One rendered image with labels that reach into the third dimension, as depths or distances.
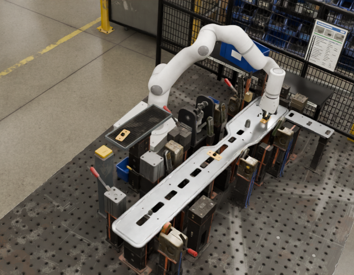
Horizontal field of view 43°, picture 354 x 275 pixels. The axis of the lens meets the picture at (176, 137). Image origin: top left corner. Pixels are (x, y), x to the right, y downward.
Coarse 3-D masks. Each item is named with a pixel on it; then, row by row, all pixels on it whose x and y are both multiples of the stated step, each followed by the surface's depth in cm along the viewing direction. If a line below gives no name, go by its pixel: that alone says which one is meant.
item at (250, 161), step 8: (240, 160) 235; (248, 160) 234; (256, 160) 234; (240, 168) 238; (248, 168) 234; (256, 168) 236; (240, 176) 241; (248, 176) 237; (240, 184) 245; (248, 184) 243; (240, 192) 248; (248, 192) 246; (232, 200) 255; (240, 200) 251; (248, 200) 253
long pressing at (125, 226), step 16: (240, 112) 271; (256, 112) 272; (240, 128) 260; (256, 128) 261; (272, 128) 263; (224, 144) 249; (240, 144) 249; (192, 160) 237; (224, 160) 239; (176, 176) 227; (208, 176) 229; (160, 192) 219; (192, 192) 220; (144, 208) 210; (160, 208) 211; (176, 208) 212; (112, 224) 202; (128, 224) 203; (144, 224) 203; (160, 224) 204; (128, 240) 197; (144, 240) 197
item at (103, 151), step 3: (102, 147) 216; (105, 147) 216; (96, 150) 215; (99, 150) 215; (102, 150) 215; (105, 150) 215; (108, 150) 215; (111, 150) 215; (96, 153) 214; (99, 153) 213; (102, 153) 213; (105, 153) 213; (108, 153) 214; (102, 156) 212; (105, 156) 212
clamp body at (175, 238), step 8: (168, 232) 198; (176, 232) 194; (160, 240) 195; (168, 240) 191; (176, 240) 191; (184, 240) 193; (160, 248) 198; (168, 248) 195; (176, 248) 190; (160, 256) 203; (168, 256) 198; (176, 256) 193; (160, 264) 206; (168, 264) 204; (176, 264) 201; (160, 272) 210; (168, 272) 206; (176, 272) 205
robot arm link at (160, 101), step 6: (162, 66) 265; (156, 72) 261; (150, 96) 271; (156, 96) 270; (162, 96) 271; (168, 96) 273; (150, 102) 272; (156, 102) 269; (162, 102) 270; (162, 108) 273
